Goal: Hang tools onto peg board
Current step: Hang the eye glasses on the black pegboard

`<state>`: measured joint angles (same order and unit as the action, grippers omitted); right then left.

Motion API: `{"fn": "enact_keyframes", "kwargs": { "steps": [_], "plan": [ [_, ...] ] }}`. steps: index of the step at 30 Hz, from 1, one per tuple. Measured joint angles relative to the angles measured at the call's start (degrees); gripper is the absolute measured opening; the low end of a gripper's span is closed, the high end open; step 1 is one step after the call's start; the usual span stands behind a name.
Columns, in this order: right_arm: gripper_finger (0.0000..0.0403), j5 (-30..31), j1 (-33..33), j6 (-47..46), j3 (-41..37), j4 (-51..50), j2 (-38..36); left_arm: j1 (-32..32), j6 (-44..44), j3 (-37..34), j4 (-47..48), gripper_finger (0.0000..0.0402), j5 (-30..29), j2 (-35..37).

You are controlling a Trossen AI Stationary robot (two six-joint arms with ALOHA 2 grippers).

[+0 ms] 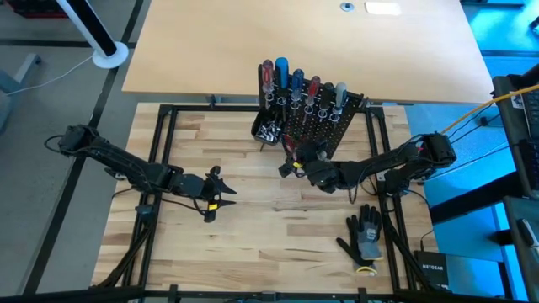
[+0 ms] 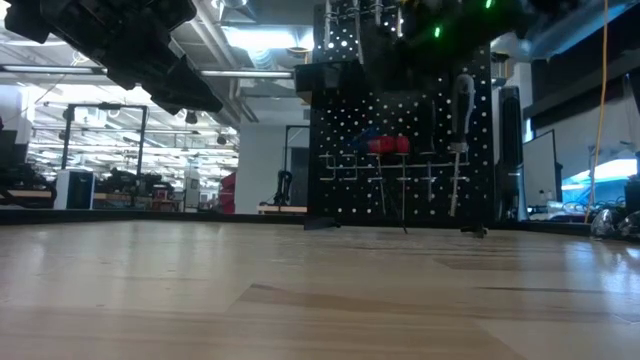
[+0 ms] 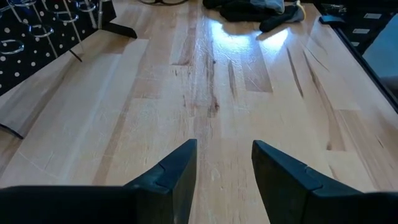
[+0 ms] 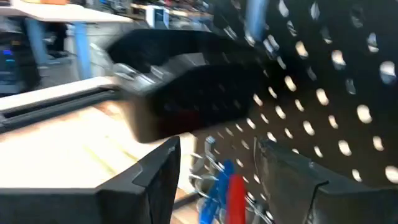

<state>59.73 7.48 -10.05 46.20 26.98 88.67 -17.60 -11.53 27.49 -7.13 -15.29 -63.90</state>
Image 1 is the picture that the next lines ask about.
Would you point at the grey black work glove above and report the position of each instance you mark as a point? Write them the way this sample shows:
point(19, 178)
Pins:
point(369, 240)

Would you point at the blue black grip screwdriver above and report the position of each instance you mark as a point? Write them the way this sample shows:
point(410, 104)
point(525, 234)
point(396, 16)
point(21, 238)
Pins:
point(281, 71)

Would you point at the grey metal furniture leg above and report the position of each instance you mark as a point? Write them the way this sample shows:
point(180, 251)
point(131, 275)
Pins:
point(25, 67)

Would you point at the black perforated peg board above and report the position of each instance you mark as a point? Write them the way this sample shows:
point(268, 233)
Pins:
point(347, 113)

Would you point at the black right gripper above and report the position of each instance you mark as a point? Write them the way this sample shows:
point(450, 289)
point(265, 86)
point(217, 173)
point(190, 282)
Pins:
point(320, 177)

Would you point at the light wooden side table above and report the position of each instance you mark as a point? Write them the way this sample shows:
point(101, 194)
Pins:
point(210, 50)

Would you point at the white tower fan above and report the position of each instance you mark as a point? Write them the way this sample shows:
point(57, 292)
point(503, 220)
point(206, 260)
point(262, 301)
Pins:
point(88, 21)

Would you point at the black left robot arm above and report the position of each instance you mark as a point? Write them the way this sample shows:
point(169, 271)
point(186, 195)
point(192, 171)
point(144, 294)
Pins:
point(118, 162)

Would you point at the clear red striped screwdriver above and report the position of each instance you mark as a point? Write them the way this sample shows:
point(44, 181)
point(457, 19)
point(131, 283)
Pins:
point(268, 76)

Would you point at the black network router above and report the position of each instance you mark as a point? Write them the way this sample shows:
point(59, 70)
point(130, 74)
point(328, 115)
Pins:
point(431, 269)

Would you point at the black peg board bin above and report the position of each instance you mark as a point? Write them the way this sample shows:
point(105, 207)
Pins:
point(254, 135)

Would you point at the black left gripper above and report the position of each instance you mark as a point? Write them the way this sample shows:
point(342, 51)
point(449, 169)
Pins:
point(193, 185)

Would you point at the black computer equipment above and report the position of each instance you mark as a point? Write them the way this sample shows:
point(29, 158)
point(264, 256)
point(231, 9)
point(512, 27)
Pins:
point(518, 126)

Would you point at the metal table grommet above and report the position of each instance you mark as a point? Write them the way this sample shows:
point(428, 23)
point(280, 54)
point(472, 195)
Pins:
point(347, 6)

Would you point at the work glove yellow cuff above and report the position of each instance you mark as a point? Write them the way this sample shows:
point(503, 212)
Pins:
point(349, 248)

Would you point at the white card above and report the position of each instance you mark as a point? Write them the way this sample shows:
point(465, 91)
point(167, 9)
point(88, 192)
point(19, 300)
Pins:
point(383, 8)

